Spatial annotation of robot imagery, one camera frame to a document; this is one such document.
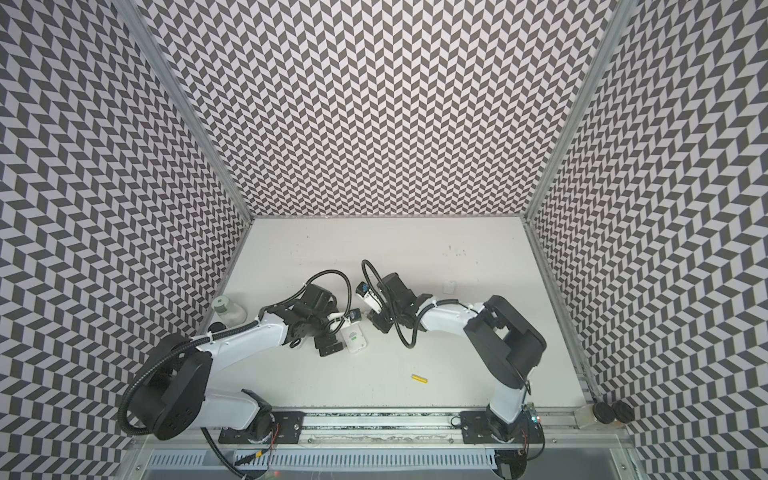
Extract small bottle black cap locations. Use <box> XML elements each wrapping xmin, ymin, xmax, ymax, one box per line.
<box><xmin>207</xmin><ymin>322</ymin><xmax>227</xmax><ymax>333</ymax></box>

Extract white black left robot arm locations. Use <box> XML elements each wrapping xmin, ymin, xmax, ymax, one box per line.
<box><xmin>117</xmin><ymin>283</ymin><xmax>351</xmax><ymax>443</ymax></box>

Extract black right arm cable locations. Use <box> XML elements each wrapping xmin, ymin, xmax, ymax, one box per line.
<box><xmin>360</xmin><ymin>259</ymin><xmax>481</xmax><ymax>350</ymax></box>

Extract clear glass jar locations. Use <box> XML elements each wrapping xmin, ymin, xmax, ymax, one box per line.
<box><xmin>211</xmin><ymin>295</ymin><xmax>247</xmax><ymax>327</ymax></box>

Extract aluminium corner post right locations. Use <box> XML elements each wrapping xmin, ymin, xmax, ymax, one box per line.
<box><xmin>524</xmin><ymin>0</ymin><xmax>638</xmax><ymax>223</ymax></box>

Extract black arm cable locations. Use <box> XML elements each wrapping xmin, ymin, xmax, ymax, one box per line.
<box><xmin>360</xmin><ymin>259</ymin><xmax>481</xmax><ymax>350</ymax></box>
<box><xmin>257</xmin><ymin>268</ymin><xmax>353</xmax><ymax>337</ymax></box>

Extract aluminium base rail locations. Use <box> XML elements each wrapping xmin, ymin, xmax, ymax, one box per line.
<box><xmin>128</xmin><ymin>407</ymin><xmax>637</xmax><ymax>457</ymax></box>

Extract black round knob pair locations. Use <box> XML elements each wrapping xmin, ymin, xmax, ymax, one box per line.
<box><xmin>592</xmin><ymin>400</ymin><xmax>636</xmax><ymax>426</ymax></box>

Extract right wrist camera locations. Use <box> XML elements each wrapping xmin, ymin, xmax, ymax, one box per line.
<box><xmin>355</xmin><ymin>281</ymin><xmax>382</xmax><ymax>314</ymax></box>

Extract aluminium corner post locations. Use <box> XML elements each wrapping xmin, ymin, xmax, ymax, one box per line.
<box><xmin>112</xmin><ymin>0</ymin><xmax>253</xmax><ymax>222</ymax></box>
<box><xmin>524</xmin><ymin>0</ymin><xmax>638</xmax><ymax>223</ymax></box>

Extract white remote green buttons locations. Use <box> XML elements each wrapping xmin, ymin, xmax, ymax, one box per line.
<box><xmin>340</xmin><ymin>323</ymin><xmax>368</xmax><ymax>355</ymax></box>

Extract aluminium corner post left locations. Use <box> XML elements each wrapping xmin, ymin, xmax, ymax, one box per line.
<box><xmin>112</xmin><ymin>0</ymin><xmax>253</xmax><ymax>222</ymax></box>

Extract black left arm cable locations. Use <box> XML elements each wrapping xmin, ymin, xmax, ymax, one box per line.
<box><xmin>257</xmin><ymin>268</ymin><xmax>353</xmax><ymax>337</ymax></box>

